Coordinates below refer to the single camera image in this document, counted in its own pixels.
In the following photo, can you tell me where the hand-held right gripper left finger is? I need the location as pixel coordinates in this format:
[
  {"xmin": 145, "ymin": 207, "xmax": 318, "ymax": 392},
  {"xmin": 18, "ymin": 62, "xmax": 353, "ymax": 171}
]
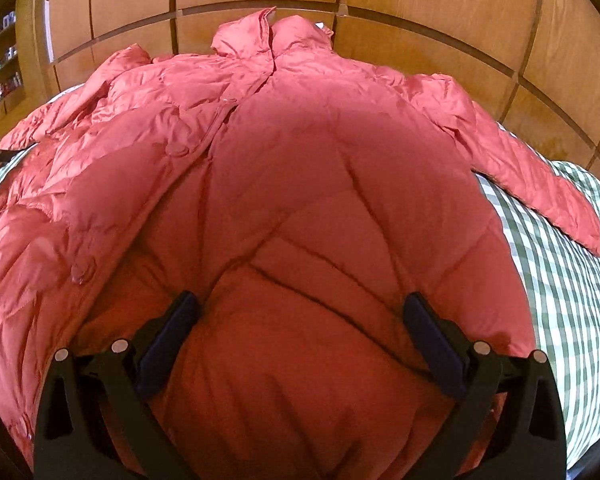
[{"xmin": 33, "ymin": 290, "xmax": 202, "ymax": 480}]

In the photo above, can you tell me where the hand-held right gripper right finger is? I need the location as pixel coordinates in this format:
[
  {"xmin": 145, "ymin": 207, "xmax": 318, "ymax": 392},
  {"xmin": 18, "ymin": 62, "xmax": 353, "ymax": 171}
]
[{"xmin": 402, "ymin": 292, "xmax": 567, "ymax": 480}]

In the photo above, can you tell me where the red puffer jacket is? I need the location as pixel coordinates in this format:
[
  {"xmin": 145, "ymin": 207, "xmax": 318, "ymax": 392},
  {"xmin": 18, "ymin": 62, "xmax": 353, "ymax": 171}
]
[{"xmin": 0, "ymin": 6, "xmax": 600, "ymax": 480}]

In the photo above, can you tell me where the green checked bed cover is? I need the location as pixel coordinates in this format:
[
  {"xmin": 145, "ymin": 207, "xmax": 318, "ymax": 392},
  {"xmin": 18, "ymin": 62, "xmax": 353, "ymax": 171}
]
[{"xmin": 0, "ymin": 85, "xmax": 600, "ymax": 471}]

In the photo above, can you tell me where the wooden shelf with bottles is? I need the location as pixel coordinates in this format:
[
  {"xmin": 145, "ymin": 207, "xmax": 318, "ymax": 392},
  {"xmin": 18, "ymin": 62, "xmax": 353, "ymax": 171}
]
[{"xmin": 0, "ymin": 0, "xmax": 37, "ymax": 117}]

